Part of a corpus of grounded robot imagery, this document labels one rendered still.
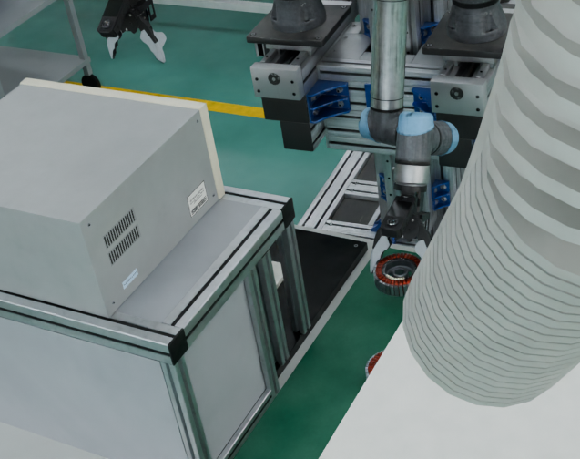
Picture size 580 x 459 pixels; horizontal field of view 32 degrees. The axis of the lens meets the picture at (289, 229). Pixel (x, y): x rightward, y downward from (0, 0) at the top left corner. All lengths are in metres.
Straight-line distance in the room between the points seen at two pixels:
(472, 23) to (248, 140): 1.95
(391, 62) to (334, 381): 0.70
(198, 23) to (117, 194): 3.87
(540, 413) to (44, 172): 0.94
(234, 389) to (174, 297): 0.26
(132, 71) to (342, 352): 3.24
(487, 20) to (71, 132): 1.16
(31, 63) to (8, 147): 3.15
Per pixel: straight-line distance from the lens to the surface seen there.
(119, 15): 2.42
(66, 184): 1.78
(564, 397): 1.41
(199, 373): 1.83
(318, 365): 2.13
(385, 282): 2.18
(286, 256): 2.07
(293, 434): 2.01
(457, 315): 0.81
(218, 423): 1.93
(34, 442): 2.16
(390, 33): 2.26
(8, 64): 5.14
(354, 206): 3.52
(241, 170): 4.20
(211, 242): 1.89
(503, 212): 0.68
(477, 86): 2.55
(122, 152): 1.82
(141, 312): 1.77
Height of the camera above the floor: 2.21
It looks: 35 degrees down
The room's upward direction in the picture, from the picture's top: 10 degrees counter-clockwise
